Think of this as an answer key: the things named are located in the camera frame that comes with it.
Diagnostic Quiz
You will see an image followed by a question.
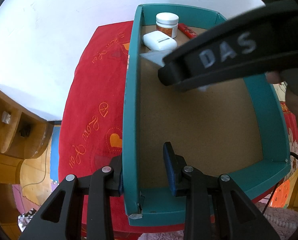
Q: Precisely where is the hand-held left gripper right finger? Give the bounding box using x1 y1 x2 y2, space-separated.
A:
163 141 281 240

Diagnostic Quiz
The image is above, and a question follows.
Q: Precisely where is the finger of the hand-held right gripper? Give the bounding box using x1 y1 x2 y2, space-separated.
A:
158 47 189 92

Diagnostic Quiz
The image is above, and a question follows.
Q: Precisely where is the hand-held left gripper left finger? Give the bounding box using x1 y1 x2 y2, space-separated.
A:
19 155 126 240

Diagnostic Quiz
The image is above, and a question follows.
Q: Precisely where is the blue id card holder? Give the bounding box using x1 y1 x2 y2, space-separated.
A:
140 49 211 92

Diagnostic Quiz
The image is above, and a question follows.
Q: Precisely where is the white earbuds case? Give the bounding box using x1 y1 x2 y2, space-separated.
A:
142 31 177 52

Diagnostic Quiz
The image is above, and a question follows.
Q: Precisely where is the red printed tube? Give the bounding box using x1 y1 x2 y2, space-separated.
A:
178 23 198 39

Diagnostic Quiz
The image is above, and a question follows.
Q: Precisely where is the teal cardboard box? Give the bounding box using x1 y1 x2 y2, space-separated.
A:
121 4 291 227

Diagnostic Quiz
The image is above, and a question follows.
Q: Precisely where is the white pill bottle orange label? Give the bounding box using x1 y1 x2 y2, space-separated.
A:
156 12 179 39

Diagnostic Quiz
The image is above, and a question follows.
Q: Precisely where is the person's right hand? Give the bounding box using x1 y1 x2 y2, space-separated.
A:
265 66 298 124

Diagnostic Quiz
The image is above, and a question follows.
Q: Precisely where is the red printed blanket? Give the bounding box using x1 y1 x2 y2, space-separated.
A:
59 20 298 238

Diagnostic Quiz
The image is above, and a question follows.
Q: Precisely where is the colourful foam floor mat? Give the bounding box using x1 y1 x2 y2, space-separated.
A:
11 125 64 220

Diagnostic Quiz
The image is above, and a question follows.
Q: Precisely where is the crumpled patterned cloth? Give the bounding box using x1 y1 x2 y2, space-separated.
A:
18 207 37 232

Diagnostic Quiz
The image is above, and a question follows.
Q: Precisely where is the wooden cabinet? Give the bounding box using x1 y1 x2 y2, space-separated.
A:
0 81 54 230

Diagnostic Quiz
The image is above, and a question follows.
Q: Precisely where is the thin pale cable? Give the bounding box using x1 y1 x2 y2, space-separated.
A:
21 130 53 193

